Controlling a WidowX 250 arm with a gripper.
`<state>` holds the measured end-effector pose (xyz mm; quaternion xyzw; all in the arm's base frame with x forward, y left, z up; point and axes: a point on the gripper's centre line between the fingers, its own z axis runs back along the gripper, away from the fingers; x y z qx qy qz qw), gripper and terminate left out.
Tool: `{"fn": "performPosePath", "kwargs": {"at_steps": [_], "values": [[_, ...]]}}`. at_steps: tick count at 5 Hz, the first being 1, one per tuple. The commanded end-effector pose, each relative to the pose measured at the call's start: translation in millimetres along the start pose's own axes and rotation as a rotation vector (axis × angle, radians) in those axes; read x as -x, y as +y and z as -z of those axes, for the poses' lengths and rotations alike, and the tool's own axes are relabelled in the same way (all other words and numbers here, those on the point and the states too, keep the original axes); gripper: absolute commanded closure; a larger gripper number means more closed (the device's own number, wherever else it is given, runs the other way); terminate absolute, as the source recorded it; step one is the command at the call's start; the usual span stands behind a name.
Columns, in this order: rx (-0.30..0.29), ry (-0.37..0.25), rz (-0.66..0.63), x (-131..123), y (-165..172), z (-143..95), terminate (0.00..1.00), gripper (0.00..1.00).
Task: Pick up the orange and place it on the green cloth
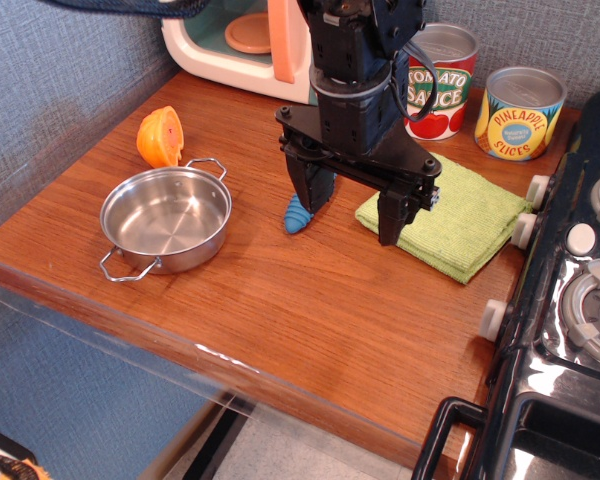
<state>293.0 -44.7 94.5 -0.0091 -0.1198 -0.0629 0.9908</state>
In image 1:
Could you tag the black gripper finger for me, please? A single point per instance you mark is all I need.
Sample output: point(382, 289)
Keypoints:
point(395, 211)
point(313, 183)

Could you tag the orange plastic half orange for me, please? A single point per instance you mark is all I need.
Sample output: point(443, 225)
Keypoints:
point(160, 138)

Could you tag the orange fuzzy object corner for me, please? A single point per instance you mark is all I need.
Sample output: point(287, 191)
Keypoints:
point(21, 469)

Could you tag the white stove knob upper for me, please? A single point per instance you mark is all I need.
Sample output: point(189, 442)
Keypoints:
point(536, 190)

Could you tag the blue handled metal fork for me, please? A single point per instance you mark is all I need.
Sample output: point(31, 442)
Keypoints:
point(296, 217)

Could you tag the small steel pan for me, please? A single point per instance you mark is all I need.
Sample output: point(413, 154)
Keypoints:
point(166, 221)

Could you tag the tomato sauce can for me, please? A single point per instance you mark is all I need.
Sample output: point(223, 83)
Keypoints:
point(453, 50)

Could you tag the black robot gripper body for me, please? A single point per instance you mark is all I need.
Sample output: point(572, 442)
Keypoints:
point(363, 135)

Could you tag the white stove knob lower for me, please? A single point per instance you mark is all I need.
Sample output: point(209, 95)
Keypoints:
point(492, 318)

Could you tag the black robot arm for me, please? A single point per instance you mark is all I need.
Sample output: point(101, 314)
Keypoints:
point(360, 74)

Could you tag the teal toy microwave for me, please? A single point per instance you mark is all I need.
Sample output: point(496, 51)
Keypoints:
point(259, 46)

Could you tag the green folded cloth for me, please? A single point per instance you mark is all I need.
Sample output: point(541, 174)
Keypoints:
point(471, 222)

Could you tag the pineapple slices can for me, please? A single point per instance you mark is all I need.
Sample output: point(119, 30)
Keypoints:
point(519, 112)

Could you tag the black toy stove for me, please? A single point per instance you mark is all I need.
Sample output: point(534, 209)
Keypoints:
point(541, 419)

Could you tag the white stove knob middle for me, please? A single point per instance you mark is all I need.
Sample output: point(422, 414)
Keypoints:
point(523, 230)

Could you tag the white stove knob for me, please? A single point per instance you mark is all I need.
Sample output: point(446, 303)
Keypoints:
point(492, 318)
point(523, 230)
point(536, 190)

